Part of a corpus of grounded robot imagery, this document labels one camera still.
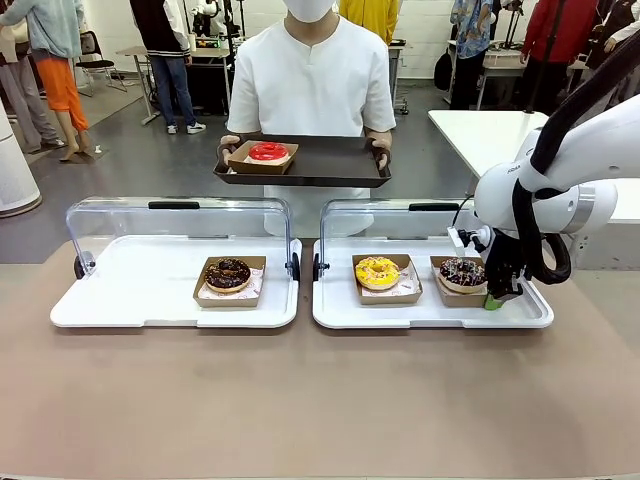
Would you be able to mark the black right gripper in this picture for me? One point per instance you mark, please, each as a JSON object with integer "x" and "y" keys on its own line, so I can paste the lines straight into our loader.
{"x": 502, "y": 265}

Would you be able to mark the dark brown serving tray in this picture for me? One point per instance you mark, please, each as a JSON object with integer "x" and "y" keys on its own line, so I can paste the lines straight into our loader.
{"x": 330, "y": 160}

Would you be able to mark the brown paper donut tray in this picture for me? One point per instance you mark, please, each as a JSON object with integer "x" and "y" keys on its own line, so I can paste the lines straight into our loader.
{"x": 390, "y": 300}
{"x": 260, "y": 167}
{"x": 227, "y": 302}
{"x": 457, "y": 300}

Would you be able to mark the red glazed donut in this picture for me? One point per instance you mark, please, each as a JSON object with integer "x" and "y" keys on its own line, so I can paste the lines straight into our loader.
{"x": 260, "y": 151}

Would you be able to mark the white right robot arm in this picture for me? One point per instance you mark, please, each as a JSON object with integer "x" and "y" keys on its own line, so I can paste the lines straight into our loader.
{"x": 590, "y": 145}

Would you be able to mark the chocolate donut with coloured sprinkles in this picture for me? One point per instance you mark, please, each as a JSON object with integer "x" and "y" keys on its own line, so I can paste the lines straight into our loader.
{"x": 452, "y": 277}

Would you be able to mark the yellow glazed sprinkle donut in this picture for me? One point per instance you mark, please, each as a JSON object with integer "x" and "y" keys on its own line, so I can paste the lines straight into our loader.
{"x": 367, "y": 277}

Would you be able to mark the person in blue patterned shirt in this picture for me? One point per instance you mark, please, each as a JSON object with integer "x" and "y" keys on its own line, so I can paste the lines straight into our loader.
{"x": 470, "y": 35}

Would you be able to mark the person in red jacket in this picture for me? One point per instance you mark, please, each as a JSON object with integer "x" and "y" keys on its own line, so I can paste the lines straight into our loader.
{"x": 560, "y": 30}

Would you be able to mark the chocolate donut with nut crumbs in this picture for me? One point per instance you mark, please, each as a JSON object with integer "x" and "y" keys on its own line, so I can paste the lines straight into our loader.
{"x": 217, "y": 280}

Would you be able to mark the person in white shirt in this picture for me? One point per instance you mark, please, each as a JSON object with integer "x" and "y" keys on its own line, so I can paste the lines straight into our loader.
{"x": 310, "y": 85}

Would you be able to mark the person in yellow top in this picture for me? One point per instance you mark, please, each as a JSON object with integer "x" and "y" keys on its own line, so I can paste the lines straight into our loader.
{"x": 367, "y": 15}

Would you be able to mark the person in dark jacket jeans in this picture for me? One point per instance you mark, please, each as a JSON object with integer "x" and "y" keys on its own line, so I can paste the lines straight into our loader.
{"x": 172, "y": 75}

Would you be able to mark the person's left hand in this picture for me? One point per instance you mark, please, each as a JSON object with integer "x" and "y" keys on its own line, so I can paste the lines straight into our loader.
{"x": 384, "y": 147}

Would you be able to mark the person's right hand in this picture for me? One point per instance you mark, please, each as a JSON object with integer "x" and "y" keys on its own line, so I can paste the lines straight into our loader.
{"x": 227, "y": 150}

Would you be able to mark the white display case base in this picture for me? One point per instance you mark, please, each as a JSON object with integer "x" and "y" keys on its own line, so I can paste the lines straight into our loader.
{"x": 430, "y": 315}
{"x": 135, "y": 285}

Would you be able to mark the clear display case lid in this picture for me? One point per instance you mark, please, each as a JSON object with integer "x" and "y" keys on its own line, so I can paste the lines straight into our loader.
{"x": 125, "y": 220}
{"x": 370, "y": 220}

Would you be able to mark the white side table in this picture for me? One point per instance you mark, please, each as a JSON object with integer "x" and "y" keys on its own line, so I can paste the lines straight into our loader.
{"x": 480, "y": 135}

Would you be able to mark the long background work table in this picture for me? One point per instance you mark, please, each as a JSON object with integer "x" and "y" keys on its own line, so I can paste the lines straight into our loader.
{"x": 500, "y": 62}

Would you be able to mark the black backpack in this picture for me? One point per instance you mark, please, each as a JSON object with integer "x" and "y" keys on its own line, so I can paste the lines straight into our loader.
{"x": 442, "y": 70}

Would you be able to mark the black tripod pole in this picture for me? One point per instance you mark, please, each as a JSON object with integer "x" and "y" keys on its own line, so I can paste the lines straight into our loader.
{"x": 542, "y": 65}

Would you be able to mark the figure in dark vest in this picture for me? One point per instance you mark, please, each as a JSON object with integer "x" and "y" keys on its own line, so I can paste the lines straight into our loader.
{"x": 615, "y": 30}

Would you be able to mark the white face mask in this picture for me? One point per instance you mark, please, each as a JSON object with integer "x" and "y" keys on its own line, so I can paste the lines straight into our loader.
{"x": 310, "y": 9}

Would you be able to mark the grey background table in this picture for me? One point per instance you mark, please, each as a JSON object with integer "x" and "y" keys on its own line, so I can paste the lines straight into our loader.
{"x": 135, "y": 51}

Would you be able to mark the black folding chair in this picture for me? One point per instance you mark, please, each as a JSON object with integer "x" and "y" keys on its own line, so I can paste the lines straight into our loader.
{"x": 95, "y": 60}

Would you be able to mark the figure in orange shorts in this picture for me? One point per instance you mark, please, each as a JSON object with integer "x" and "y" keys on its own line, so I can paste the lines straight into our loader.
{"x": 60, "y": 75}

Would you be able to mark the white cylinder column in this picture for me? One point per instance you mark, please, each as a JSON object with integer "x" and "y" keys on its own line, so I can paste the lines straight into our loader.
{"x": 15, "y": 170}

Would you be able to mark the figure in grey trousers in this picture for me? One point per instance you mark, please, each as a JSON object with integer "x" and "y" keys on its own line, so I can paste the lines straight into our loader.
{"x": 25, "y": 100}

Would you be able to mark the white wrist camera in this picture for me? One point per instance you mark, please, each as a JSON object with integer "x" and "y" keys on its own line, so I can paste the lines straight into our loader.
{"x": 457, "y": 240}

